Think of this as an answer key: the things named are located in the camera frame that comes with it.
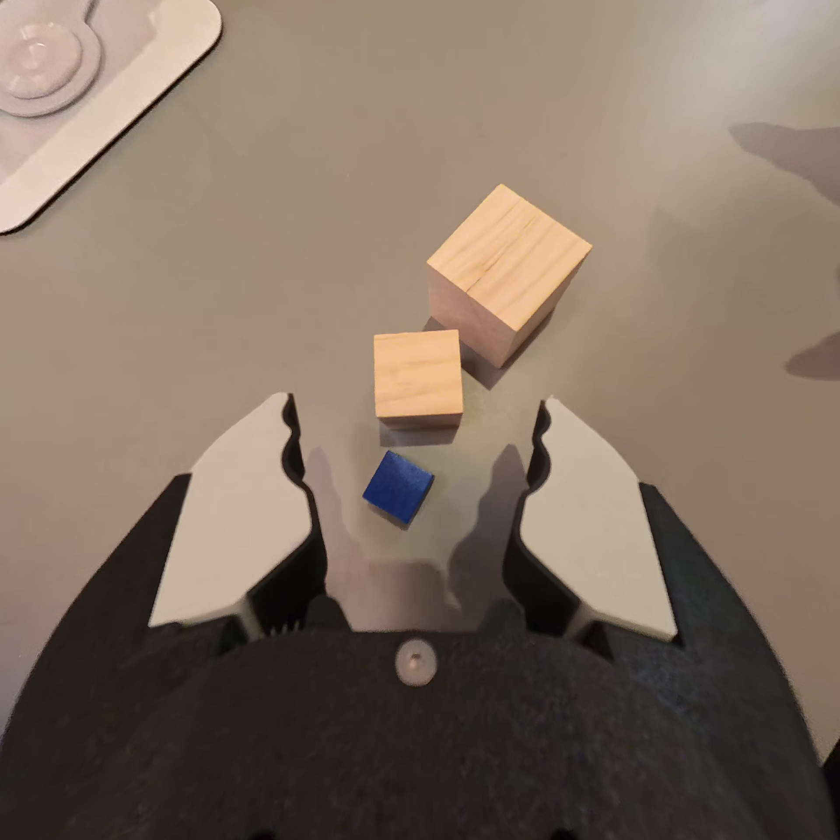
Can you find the white rounded board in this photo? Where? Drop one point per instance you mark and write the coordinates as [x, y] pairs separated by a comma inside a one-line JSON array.
[[141, 72]]

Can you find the blue wooden cube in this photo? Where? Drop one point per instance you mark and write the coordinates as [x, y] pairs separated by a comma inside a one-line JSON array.
[[397, 487]]

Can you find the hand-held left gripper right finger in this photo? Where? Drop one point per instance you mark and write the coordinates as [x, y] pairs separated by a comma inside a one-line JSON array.
[[597, 538]]

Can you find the large wooden cube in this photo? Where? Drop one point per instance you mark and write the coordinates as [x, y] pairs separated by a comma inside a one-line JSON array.
[[505, 256]]

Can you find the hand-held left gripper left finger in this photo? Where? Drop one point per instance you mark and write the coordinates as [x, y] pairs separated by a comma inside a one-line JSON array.
[[229, 525]]

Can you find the clear plastic blister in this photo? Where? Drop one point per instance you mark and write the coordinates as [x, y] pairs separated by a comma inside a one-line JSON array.
[[39, 65]]

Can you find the medium wooden cube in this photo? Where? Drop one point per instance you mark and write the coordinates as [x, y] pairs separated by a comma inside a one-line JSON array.
[[417, 374]]

